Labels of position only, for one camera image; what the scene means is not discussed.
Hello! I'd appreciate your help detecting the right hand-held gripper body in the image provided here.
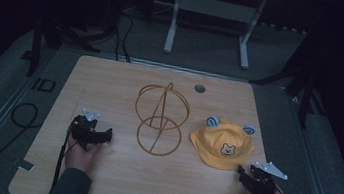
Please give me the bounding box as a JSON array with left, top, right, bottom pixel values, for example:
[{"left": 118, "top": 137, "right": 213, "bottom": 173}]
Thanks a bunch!
[{"left": 242, "top": 158, "right": 290, "bottom": 194}]

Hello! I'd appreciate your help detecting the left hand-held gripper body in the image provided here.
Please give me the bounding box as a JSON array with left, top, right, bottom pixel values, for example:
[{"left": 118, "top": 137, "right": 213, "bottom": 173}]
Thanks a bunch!
[{"left": 69, "top": 106, "right": 110, "bottom": 155}]

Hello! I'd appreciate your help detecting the yellow bear bucket hat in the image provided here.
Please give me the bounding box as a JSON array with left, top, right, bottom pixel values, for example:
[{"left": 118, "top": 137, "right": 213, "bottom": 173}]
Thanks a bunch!
[{"left": 185, "top": 112, "right": 261, "bottom": 175}]

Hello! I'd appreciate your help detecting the golden wire hat stand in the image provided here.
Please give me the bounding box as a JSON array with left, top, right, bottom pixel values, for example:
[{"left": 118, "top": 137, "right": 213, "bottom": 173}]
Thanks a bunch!
[{"left": 128, "top": 78, "right": 195, "bottom": 160}]

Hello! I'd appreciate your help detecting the person's left hand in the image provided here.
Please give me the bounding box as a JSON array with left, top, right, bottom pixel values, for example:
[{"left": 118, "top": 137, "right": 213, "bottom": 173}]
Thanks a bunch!
[{"left": 62, "top": 135, "right": 104, "bottom": 176}]

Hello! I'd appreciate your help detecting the black metal stand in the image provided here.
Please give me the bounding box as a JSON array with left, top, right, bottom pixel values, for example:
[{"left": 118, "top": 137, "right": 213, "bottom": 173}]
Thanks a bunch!
[
  {"left": 243, "top": 20, "right": 338, "bottom": 132},
  {"left": 16, "top": 6, "right": 120, "bottom": 89}
]

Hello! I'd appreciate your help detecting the left hand-held gripper cable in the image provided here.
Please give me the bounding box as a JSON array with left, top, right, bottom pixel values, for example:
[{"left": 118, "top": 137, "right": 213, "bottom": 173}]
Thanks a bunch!
[{"left": 49, "top": 123, "right": 75, "bottom": 194}]

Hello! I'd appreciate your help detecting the black floor cable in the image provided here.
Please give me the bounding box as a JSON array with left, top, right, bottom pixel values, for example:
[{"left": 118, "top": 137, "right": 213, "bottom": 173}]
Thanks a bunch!
[{"left": 0, "top": 99, "right": 46, "bottom": 194}]

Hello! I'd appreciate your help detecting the black hanging cable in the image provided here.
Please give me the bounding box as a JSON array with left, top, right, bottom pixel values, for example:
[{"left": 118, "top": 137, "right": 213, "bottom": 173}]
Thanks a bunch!
[{"left": 109, "top": 10, "right": 139, "bottom": 64}]

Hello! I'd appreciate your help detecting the grey table cable grommet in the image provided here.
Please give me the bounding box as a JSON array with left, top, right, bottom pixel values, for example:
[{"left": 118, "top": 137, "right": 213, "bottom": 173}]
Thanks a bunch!
[{"left": 193, "top": 83, "right": 207, "bottom": 95}]

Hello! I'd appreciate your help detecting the white metal desk frame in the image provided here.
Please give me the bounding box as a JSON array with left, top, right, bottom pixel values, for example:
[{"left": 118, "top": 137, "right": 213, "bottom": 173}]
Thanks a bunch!
[{"left": 147, "top": 0, "right": 270, "bottom": 72}]

